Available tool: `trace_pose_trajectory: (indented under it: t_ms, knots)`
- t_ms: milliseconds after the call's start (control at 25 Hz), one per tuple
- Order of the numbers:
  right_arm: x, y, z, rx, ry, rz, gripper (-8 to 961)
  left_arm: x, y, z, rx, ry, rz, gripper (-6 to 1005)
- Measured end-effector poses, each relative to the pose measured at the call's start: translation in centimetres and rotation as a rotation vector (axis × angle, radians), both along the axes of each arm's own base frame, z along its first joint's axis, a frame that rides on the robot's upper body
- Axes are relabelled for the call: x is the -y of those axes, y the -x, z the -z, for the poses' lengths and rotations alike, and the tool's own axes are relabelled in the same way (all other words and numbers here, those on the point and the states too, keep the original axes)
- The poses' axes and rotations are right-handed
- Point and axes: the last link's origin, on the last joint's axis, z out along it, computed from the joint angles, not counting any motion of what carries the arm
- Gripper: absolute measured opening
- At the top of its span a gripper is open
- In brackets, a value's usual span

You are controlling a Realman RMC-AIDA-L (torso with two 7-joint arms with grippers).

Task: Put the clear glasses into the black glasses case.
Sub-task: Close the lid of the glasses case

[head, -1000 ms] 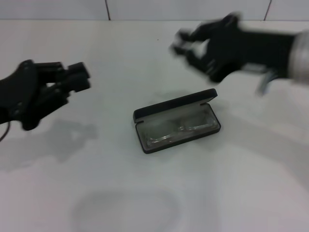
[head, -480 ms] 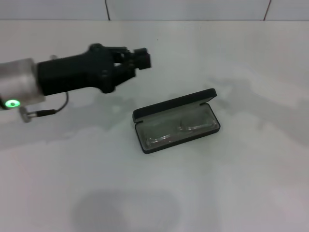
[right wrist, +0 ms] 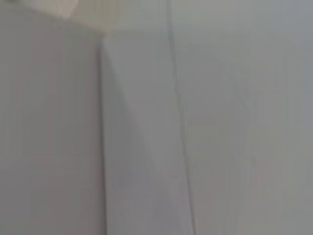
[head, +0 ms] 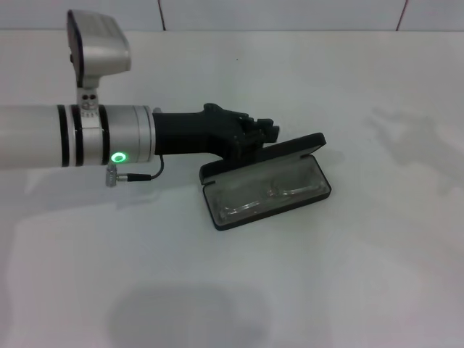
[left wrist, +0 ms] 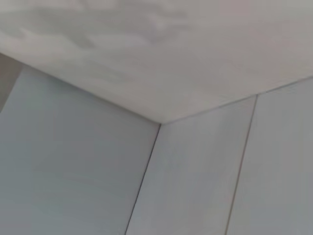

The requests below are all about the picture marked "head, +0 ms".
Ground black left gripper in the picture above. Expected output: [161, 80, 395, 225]
[152, 103, 282, 160]

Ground black glasses case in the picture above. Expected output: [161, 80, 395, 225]
[199, 132, 333, 232]

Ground clear white glasses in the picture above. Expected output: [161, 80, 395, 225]
[217, 177, 323, 222]

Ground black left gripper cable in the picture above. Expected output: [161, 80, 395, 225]
[125, 154, 165, 181]

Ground silver left cable connector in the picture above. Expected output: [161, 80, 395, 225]
[105, 165, 128, 189]

